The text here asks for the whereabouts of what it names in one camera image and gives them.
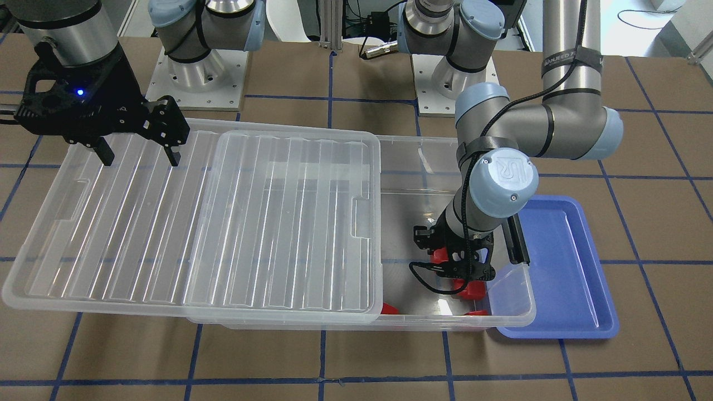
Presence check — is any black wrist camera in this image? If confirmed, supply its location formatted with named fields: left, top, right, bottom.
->
left=413, top=225, right=437, bottom=253

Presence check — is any clear ribbed box lid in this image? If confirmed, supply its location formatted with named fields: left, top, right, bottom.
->
left=2, top=119, right=383, bottom=325

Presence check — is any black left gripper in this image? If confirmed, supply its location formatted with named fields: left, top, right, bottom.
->
left=433, top=223, right=496, bottom=281

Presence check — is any blue plastic tray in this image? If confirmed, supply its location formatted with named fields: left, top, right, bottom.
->
left=488, top=195, right=619, bottom=340

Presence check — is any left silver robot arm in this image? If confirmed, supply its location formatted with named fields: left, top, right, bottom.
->
left=397, top=1, right=623, bottom=294

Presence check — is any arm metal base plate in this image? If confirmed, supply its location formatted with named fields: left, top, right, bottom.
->
left=412, top=54, right=499, bottom=117
left=145, top=49, right=251, bottom=111

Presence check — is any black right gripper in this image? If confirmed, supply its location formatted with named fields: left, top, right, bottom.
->
left=14, top=43, right=189, bottom=167

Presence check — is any white plastic chair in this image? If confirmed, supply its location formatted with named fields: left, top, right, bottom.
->
left=266, top=1, right=358, bottom=51

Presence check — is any black box latch handle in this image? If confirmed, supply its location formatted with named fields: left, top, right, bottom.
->
left=502, top=213, right=531, bottom=266

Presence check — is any clear plastic storage box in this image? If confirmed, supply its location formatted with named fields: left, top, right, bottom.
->
left=193, top=136, right=544, bottom=331

